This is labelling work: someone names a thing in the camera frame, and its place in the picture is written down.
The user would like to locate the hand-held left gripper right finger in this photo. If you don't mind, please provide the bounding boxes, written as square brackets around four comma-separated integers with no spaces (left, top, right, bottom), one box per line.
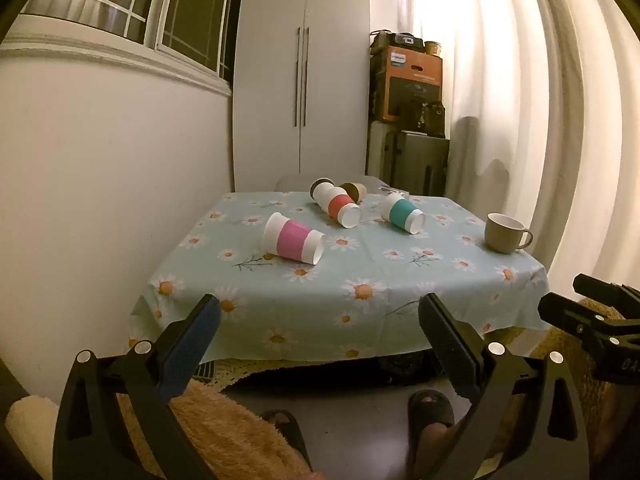
[417,292,591,480]

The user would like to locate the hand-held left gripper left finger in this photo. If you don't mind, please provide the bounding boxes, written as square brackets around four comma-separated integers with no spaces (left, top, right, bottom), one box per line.
[52,293,223,480]

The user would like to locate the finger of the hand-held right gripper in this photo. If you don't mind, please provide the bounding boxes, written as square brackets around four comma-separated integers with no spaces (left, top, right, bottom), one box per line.
[572,273,640,314]
[538,292,640,356]

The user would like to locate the pink banded white cup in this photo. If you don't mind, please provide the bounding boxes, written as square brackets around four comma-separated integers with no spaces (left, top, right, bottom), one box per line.
[262,212,326,265]

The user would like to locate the teal banded white cup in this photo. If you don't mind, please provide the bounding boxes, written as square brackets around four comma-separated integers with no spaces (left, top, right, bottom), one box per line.
[380,193,426,234]

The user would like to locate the red banded white cup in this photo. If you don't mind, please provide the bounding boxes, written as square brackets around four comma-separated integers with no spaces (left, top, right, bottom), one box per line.
[309,177,362,229]

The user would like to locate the black sandal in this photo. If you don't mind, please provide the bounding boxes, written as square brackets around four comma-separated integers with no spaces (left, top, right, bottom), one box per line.
[261,409,314,476]
[406,389,457,480]

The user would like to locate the fluffy tan blanket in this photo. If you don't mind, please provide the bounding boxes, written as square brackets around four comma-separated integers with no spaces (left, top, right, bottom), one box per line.
[5,377,312,480]

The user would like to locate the beige ceramic mug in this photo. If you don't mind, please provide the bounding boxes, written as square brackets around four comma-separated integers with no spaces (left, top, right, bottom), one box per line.
[484,212,534,255]

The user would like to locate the daisy print tablecloth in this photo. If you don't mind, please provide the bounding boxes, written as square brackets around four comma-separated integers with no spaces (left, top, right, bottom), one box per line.
[125,190,551,364]

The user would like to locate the grey suitcase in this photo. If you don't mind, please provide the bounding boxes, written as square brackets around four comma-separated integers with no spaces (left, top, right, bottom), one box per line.
[366,121,451,197]

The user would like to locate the white curtain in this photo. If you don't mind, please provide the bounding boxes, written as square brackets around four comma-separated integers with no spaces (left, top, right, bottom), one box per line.
[403,0,640,306]

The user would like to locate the black bag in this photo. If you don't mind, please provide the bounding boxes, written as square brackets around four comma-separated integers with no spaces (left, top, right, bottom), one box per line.
[399,99,447,139]

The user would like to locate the orange cardboard box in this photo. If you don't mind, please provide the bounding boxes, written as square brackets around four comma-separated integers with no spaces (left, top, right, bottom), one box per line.
[382,45,444,125]

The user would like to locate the white wardrobe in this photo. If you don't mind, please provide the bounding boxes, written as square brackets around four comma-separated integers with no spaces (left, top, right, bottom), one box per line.
[232,0,374,194]

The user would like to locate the white framed window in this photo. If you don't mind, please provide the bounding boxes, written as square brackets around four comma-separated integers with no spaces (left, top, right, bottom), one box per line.
[15,0,242,81]

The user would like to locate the black camera case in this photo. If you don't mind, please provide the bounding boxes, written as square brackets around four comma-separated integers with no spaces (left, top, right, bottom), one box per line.
[371,30,427,54]

